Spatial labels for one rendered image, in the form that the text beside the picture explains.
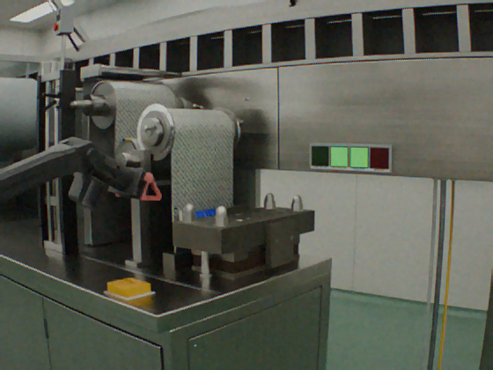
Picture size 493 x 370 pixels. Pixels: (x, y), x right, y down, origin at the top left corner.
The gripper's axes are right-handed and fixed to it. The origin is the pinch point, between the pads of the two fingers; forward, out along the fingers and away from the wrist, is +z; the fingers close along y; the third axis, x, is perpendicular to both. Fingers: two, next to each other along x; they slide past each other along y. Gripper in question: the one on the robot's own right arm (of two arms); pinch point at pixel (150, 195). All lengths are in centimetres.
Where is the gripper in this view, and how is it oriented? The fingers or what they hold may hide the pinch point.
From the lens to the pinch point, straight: 132.1
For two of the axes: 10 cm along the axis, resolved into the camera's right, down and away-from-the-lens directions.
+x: 3.1, -9.1, 2.7
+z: 5.6, 4.0, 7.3
